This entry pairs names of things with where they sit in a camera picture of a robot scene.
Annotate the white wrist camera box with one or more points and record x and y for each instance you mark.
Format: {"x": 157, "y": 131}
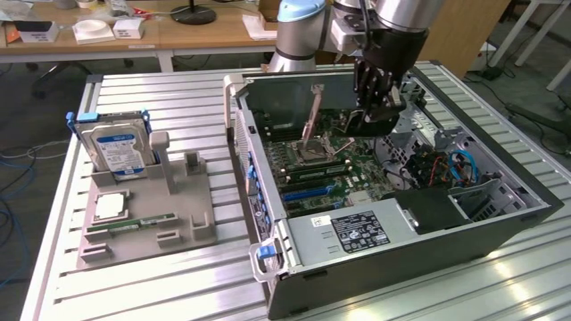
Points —
{"x": 348, "y": 35}

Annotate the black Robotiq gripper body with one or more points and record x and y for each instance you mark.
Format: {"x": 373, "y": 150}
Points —
{"x": 396, "y": 50}

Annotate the brown cardboard box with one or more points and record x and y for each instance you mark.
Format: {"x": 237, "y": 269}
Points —
{"x": 269, "y": 8}

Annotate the white papers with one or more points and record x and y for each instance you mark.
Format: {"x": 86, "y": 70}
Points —
{"x": 259, "y": 28}

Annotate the blue expansion slot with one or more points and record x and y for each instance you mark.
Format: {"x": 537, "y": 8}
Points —
{"x": 307, "y": 194}

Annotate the wooden desk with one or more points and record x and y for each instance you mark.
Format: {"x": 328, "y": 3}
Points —
{"x": 57, "y": 50}

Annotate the white box with black lid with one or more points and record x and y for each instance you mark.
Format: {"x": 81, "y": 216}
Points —
{"x": 34, "y": 31}

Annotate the silver CPU chip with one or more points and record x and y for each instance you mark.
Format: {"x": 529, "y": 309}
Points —
{"x": 109, "y": 209}

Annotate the grey disk bay bracket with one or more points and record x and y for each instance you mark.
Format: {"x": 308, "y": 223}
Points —
{"x": 485, "y": 200}

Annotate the open black PC case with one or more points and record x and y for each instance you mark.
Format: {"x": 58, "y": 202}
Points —
{"x": 401, "y": 267}

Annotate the metal disk bay cage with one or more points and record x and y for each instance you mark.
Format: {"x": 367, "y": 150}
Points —
{"x": 423, "y": 127}

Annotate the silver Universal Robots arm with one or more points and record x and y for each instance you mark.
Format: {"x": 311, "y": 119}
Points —
{"x": 303, "y": 40}

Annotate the grey parts rack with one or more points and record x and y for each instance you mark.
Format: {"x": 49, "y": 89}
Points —
{"x": 146, "y": 207}

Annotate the green motherboard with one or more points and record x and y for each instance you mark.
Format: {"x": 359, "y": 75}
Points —
{"x": 356, "y": 174}

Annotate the green RAM stick, bare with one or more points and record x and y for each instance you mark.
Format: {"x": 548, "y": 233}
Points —
{"x": 129, "y": 225}

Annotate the black round lamp base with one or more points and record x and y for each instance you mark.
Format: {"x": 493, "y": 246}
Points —
{"x": 193, "y": 16}

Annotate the RAM stick with white labels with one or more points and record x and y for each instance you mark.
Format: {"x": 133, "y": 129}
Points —
{"x": 319, "y": 173}

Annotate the blue case latch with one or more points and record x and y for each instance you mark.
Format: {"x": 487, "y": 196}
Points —
{"x": 265, "y": 252}

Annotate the wooden cabinet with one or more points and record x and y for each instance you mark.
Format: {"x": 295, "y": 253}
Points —
{"x": 463, "y": 33}

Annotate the hard disk in blue caddy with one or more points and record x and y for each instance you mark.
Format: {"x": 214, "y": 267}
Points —
{"x": 116, "y": 150}

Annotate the black plastic shroud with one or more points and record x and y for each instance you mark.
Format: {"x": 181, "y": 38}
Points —
{"x": 428, "y": 210}

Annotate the black floor adapter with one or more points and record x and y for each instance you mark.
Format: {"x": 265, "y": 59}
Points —
{"x": 491, "y": 73}

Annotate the white table frame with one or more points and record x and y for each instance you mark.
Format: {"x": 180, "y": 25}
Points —
{"x": 511, "y": 33}

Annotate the white square block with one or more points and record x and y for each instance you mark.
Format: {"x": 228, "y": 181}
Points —
{"x": 93, "y": 31}

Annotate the small white labelled box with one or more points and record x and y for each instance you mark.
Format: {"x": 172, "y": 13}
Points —
{"x": 129, "y": 29}

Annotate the grey power supply unit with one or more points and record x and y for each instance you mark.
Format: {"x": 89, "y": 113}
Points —
{"x": 312, "y": 244}

